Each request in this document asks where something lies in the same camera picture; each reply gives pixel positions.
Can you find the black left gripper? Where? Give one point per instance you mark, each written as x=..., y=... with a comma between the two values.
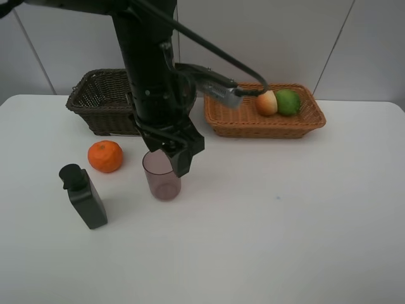
x=164, y=123

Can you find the purple translucent plastic cup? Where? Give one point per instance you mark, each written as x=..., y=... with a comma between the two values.
x=164, y=185

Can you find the red yellow peach fruit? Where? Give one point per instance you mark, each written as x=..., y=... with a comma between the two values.
x=266, y=104

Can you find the green lime fruit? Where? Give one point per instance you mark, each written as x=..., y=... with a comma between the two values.
x=288, y=102

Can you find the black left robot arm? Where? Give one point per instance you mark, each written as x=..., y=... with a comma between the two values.
x=144, y=40

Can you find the orange wicker basket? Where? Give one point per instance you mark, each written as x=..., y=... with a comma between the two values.
x=246, y=122

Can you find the orange mandarin fruit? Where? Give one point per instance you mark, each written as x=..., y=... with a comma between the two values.
x=105, y=156

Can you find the dark brown wicker basket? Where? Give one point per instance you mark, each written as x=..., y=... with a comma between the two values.
x=100, y=99

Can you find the black pump bottle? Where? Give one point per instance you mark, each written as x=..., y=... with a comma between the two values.
x=83, y=196

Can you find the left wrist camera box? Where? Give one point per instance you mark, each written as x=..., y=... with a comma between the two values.
x=212, y=84

